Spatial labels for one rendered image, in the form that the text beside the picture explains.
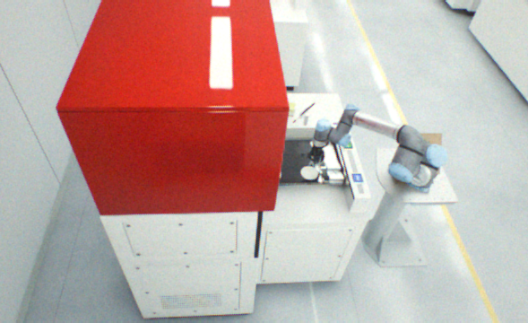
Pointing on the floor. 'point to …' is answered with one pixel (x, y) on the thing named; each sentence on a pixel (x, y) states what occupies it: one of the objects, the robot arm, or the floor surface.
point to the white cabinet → (307, 251)
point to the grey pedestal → (392, 237)
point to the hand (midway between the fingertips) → (315, 164)
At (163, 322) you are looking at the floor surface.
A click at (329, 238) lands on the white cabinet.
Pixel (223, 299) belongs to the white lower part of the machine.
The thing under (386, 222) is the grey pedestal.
